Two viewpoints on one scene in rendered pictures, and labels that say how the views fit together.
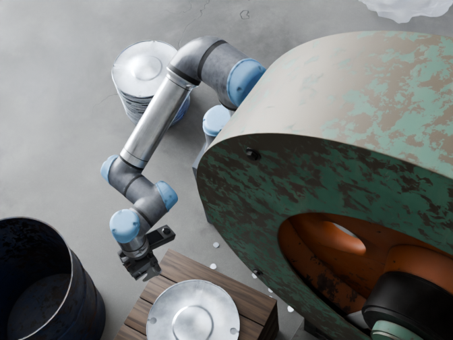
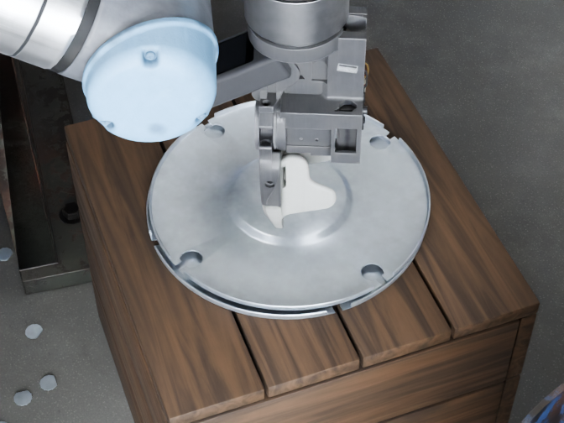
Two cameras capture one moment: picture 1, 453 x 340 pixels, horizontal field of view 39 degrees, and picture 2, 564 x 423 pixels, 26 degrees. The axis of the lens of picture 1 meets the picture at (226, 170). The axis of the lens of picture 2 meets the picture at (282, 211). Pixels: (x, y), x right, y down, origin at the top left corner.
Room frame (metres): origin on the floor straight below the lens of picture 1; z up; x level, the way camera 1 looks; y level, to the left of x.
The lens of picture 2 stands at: (1.31, 0.63, 1.30)
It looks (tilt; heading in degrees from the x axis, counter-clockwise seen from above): 49 degrees down; 212
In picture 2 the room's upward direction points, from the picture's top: straight up
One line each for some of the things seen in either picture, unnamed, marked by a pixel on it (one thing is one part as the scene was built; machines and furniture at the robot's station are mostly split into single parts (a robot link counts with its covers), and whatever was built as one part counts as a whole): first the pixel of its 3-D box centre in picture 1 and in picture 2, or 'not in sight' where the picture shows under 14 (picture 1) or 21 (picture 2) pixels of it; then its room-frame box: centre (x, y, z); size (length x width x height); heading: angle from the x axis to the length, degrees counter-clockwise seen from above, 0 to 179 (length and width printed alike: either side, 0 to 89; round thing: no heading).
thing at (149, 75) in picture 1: (147, 67); not in sight; (1.72, 0.24, 0.25); 0.29 x 0.29 x 0.01
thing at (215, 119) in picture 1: (224, 129); not in sight; (1.11, -0.02, 0.62); 0.13 x 0.12 x 0.14; 38
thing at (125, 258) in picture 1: (137, 256); (306, 79); (0.72, 0.29, 0.67); 0.09 x 0.08 x 0.12; 119
